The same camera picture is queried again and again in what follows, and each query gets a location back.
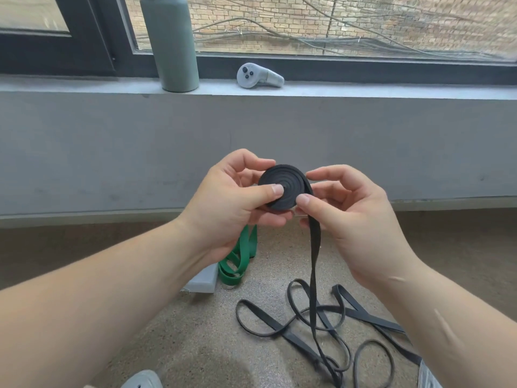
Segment person's left hand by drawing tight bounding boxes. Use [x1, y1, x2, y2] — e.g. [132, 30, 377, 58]
[177, 149, 294, 272]

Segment person's right hand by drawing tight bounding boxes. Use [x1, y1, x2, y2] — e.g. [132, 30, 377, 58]
[296, 164, 421, 288]

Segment black resistance band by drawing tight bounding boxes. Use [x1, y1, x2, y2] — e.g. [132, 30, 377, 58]
[236, 163, 353, 388]
[331, 283, 423, 388]

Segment person's right forearm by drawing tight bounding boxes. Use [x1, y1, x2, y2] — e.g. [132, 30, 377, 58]
[359, 254, 517, 388]

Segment person's left forearm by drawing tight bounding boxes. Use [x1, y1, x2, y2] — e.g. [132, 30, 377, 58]
[0, 219, 215, 388]

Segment green resistance band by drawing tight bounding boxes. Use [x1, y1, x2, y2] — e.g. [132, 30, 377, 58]
[218, 224, 259, 287]

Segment grey window sill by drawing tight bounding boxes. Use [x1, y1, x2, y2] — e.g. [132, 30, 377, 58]
[0, 74, 517, 101]

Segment grey foam block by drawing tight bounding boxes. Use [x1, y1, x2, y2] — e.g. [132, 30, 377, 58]
[180, 261, 220, 295]

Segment white handheld controller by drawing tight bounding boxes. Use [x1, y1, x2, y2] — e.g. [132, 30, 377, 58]
[120, 369, 164, 388]
[236, 62, 286, 89]

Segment sage green water bottle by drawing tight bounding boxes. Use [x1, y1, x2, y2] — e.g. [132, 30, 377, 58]
[139, 0, 201, 93]

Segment grey baseboard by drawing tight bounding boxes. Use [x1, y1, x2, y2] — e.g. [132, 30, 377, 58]
[0, 196, 517, 230]

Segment person's grey shorts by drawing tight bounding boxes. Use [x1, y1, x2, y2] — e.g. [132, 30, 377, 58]
[417, 358, 445, 388]

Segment grey cables outside window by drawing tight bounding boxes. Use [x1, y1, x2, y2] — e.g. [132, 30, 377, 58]
[193, 16, 517, 62]

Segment dark window frame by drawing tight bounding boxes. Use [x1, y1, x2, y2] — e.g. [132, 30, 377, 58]
[0, 0, 517, 84]

